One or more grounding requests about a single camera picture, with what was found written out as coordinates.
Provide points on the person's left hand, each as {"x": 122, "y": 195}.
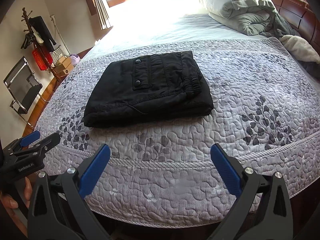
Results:
{"x": 7, "y": 201}

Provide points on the black clothes hanger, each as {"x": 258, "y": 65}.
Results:
{"x": 26, "y": 42}

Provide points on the white slatted basket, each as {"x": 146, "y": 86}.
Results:
{"x": 57, "y": 52}

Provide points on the red bag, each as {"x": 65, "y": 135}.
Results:
{"x": 41, "y": 60}

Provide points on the white wall pipe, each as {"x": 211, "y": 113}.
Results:
{"x": 58, "y": 32}

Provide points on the wooden coat rack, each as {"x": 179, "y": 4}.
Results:
{"x": 25, "y": 17}

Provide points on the white fleece blanket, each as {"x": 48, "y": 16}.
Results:
{"x": 300, "y": 47}

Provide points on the black clothing on rack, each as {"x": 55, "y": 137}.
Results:
{"x": 41, "y": 30}

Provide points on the striped curtain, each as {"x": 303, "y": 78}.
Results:
{"x": 100, "y": 5}

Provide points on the black jacket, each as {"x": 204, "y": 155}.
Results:
{"x": 150, "y": 95}

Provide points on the grey leaf-print quilted bedspread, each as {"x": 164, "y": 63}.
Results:
{"x": 175, "y": 155}

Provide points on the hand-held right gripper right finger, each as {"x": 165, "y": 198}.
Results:
{"x": 225, "y": 170}

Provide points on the cardboard box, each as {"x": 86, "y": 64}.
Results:
{"x": 63, "y": 66}

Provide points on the grey comforter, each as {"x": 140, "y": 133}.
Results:
{"x": 237, "y": 5}

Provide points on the wooden headboard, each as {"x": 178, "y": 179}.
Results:
{"x": 295, "y": 10}

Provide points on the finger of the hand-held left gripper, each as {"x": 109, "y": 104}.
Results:
{"x": 48, "y": 142}
{"x": 30, "y": 138}

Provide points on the black mesh chair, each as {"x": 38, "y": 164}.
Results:
{"x": 22, "y": 72}

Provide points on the light blue bed sheet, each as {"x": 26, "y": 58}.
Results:
{"x": 162, "y": 27}

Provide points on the purple round container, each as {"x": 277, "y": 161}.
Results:
{"x": 75, "y": 58}

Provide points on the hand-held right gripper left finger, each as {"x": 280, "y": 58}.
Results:
{"x": 96, "y": 170}

